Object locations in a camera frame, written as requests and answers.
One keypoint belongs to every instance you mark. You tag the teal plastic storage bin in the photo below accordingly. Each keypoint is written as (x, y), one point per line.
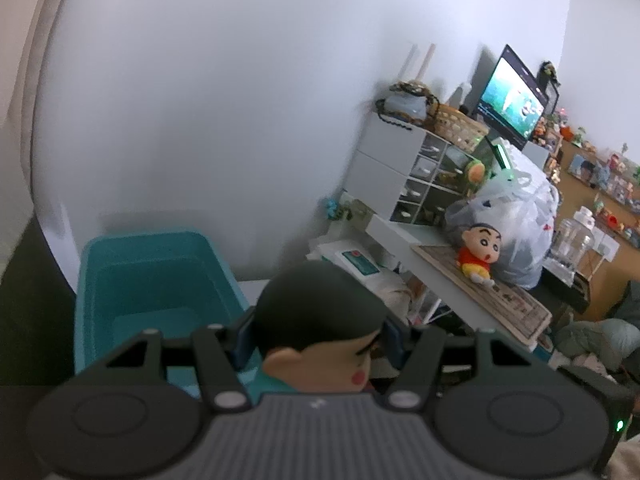
(150, 270)

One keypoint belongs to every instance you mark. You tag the green lit device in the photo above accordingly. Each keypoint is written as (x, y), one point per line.
(501, 156)

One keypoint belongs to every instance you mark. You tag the green orange plush toy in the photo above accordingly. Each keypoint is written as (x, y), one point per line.
(475, 170)

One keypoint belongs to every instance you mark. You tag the white desk shelf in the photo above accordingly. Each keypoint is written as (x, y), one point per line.
(400, 235)

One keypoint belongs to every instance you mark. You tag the clear glass jar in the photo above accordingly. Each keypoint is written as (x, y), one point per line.
(572, 242)

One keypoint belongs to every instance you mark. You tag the woven wicker basket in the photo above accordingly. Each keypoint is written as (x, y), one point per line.
(456, 127)

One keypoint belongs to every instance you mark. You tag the clear filled plastic bag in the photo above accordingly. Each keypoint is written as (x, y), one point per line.
(520, 220)

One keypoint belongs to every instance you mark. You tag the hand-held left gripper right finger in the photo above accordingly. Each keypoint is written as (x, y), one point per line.
(394, 342)

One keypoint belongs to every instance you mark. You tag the wooden display shelf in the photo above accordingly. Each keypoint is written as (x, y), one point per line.
(600, 210)

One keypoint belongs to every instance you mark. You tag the black box stand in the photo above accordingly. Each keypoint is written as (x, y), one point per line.
(562, 285)

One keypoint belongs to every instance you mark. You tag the blue green toy plant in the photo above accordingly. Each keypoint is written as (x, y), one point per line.
(340, 208)

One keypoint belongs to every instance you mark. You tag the blue photo frame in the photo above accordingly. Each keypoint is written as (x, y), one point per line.
(582, 166)

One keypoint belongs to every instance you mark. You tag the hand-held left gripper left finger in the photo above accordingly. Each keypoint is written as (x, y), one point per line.
(245, 345)

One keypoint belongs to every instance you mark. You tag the computer monitor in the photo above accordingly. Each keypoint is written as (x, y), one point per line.
(510, 95)

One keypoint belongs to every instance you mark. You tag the white drawer cabinet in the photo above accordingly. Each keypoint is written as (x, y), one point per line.
(380, 160)

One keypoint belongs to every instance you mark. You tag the black-haired cartoon figurine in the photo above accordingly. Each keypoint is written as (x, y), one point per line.
(310, 310)

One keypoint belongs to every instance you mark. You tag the wet wipes pack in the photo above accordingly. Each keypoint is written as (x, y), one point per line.
(357, 260)

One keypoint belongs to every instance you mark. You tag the beige woven mat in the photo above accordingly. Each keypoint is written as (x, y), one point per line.
(500, 300)

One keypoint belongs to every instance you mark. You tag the grey green cloth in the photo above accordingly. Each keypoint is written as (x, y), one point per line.
(595, 335)

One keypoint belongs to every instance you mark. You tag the pale blue pouch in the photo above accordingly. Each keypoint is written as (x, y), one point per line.
(407, 105)

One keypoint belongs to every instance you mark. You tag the row of small figurines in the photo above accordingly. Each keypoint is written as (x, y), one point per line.
(607, 175)

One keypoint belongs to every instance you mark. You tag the pale wooden stick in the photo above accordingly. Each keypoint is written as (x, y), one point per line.
(427, 62)
(407, 62)

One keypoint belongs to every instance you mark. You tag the red yellow cartoon plush toy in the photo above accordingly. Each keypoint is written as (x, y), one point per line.
(475, 257)

